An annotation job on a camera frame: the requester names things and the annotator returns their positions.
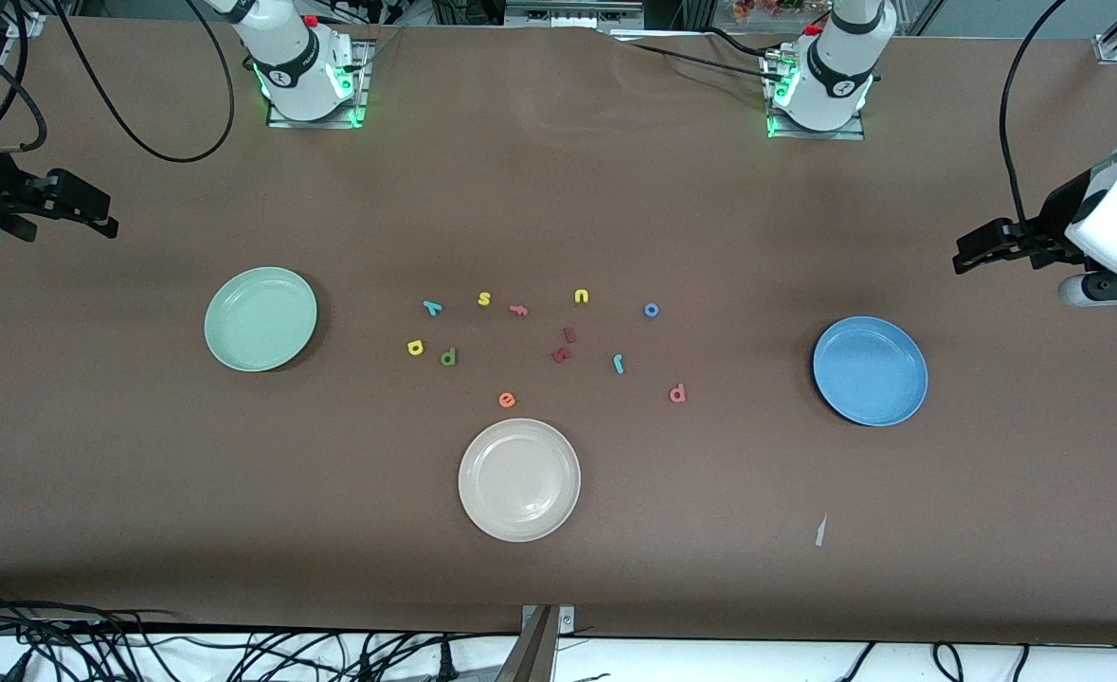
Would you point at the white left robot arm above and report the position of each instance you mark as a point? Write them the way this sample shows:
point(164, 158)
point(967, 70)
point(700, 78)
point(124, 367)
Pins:
point(837, 66)

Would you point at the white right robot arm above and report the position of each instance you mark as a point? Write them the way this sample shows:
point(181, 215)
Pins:
point(288, 57)

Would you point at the blue plate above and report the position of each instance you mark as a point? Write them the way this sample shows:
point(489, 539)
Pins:
point(871, 371)

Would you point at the light green plate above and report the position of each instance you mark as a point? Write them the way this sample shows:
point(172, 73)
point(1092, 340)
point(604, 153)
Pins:
point(261, 319)

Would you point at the orange artificial flowers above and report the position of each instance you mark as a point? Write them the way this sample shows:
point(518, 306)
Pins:
point(776, 9)

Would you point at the white tape scrap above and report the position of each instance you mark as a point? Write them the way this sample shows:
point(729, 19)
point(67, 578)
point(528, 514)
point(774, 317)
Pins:
point(820, 532)

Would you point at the dark background equipment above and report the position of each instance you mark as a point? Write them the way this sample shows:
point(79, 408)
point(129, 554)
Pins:
point(558, 11)

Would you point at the cream white plate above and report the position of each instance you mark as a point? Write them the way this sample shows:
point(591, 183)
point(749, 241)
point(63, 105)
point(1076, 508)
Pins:
point(519, 480)

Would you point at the grey support beam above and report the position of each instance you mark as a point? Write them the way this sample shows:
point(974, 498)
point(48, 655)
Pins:
point(534, 654)

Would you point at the metal table bracket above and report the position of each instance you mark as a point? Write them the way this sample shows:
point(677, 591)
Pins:
point(566, 620)

